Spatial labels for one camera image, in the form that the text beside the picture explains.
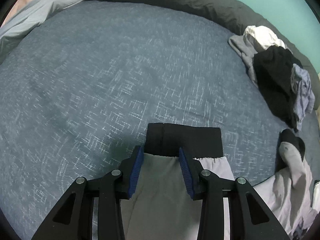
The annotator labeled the grey crumpled garment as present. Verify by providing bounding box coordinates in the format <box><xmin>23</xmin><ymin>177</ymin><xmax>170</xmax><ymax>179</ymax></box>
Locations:
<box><xmin>228</xmin><ymin>35</ymin><xmax>258</xmax><ymax>87</ymax></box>

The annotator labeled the light grey jacket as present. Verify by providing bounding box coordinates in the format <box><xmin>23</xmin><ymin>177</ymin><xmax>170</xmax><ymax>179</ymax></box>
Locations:
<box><xmin>121</xmin><ymin>123</ymin><xmax>319</xmax><ymax>239</ymax></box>

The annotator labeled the dark grey long pillow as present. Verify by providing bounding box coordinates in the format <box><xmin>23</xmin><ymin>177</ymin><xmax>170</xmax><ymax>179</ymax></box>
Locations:
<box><xmin>78</xmin><ymin>0</ymin><xmax>320</xmax><ymax>81</ymax></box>

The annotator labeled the dark blue patterned bedspread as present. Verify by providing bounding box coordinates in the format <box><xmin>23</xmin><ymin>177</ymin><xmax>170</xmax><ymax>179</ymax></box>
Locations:
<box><xmin>0</xmin><ymin>0</ymin><xmax>320</xmax><ymax>240</ymax></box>

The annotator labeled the white crumpled garment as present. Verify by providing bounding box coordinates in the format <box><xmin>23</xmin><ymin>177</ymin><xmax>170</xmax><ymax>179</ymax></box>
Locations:
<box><xmin>243</xmin><ymin>25</ymin><xmax>288</xmax><ymax>52</ymax></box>

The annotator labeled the black crumpled garment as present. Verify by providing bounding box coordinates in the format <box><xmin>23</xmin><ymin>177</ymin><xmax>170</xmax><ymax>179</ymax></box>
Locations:
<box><xmin>253</xmin><ymin>46</ymin><xmax>302</xmax><ymax>131</ymax></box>

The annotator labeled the blue checked crumpled garment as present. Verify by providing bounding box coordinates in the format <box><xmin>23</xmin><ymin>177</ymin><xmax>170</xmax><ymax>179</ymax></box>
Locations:
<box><xmin>291</xmin><ymin>63</ymin><xmax>315</xmax><ymax>131</ymax></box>

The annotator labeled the light grey bed sheet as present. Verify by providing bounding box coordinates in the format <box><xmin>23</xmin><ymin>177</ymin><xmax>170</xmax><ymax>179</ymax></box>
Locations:
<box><xmin>1</xmin><ymin>0</ymin><xmax>83</xmax><ymax>62</ymax></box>

